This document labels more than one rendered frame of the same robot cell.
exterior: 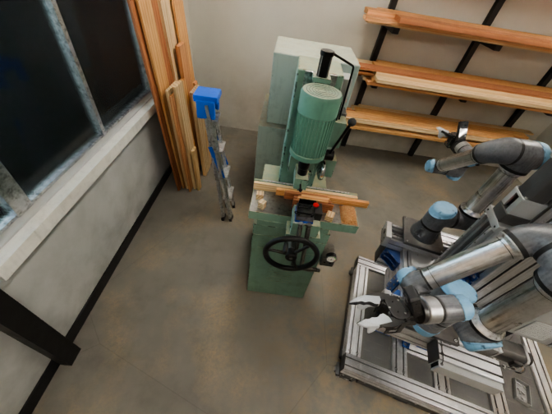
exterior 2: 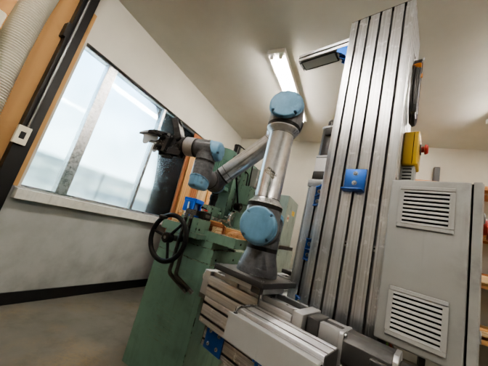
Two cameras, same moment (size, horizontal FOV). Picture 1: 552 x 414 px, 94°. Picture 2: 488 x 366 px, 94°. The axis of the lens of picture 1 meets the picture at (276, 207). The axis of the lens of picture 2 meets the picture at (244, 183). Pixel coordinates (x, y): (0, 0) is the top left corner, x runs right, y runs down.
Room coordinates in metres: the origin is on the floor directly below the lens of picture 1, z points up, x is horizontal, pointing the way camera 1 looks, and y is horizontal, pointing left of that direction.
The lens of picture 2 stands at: (-0.24, -1.13, 0.95)
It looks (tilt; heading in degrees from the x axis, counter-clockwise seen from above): 12 degrees up; 31
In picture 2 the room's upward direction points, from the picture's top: 15 degrees clockwise
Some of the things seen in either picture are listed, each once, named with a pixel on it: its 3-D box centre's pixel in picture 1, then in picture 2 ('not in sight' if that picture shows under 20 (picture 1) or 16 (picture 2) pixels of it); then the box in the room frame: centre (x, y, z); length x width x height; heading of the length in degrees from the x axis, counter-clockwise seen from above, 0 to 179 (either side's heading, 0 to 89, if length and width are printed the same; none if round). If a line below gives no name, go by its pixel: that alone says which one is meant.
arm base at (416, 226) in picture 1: (427, 228); not in sight; (1.07, -0.88, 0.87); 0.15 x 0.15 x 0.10
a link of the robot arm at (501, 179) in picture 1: (489, 190); not in sight; (1.08, -1.02, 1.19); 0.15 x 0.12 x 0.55; 93
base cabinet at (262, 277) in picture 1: (283, 237); (192, 306); (1.23, -0.10, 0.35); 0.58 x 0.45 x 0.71; 2
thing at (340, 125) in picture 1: (335, 131); (246, 196); (1.33, -0.25, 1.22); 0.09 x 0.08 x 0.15; 2
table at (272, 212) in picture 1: (303, 214); (200, 233); (1.00, -0.16, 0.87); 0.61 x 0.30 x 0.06; 92
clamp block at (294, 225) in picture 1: (305, 221); (194, 224); (0.92, -0.16, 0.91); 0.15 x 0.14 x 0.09; 92
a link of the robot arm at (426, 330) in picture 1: (428, 315); (202, 176); (0.41, -0.56, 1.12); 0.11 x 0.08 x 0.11; 14
